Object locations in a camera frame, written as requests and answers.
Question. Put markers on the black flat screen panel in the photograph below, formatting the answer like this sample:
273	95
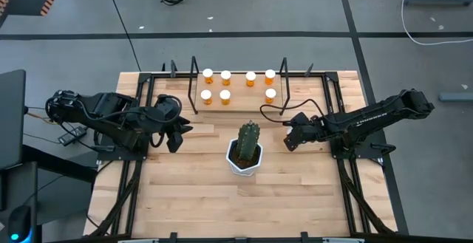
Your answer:
11	117

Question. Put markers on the white hexagonal planter pot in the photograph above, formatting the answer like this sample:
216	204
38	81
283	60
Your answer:
236	169

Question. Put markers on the black desk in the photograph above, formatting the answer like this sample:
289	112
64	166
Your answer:
55	161

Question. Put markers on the black computer mouse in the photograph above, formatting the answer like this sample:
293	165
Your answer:
18	222

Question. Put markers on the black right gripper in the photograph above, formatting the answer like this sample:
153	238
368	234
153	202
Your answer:
308	130

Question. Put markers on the orange bottle with green capsules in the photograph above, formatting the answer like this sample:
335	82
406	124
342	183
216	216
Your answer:
225	95

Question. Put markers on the black power adapter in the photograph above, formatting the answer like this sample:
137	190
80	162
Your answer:
68	138

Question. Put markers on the black metal table frame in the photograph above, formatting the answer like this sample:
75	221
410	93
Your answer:
329	88

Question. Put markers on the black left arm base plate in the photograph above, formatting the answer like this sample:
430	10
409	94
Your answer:
111	156

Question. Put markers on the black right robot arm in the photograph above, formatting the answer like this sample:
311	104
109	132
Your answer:
369	119

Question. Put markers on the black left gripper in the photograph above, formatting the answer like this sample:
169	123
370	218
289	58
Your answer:
168	112

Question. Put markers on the wooden shelf black metal frame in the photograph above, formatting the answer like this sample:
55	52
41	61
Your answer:
240	104

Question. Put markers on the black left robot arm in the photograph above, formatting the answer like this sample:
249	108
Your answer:
107	117

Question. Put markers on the green cactus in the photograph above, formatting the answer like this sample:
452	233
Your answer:
247	141

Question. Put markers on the orange pill bottle white cap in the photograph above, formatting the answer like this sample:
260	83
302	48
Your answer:
271	93
205	95
225	75
251	76
207	73
270	74

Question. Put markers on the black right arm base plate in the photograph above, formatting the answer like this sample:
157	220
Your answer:
373	150

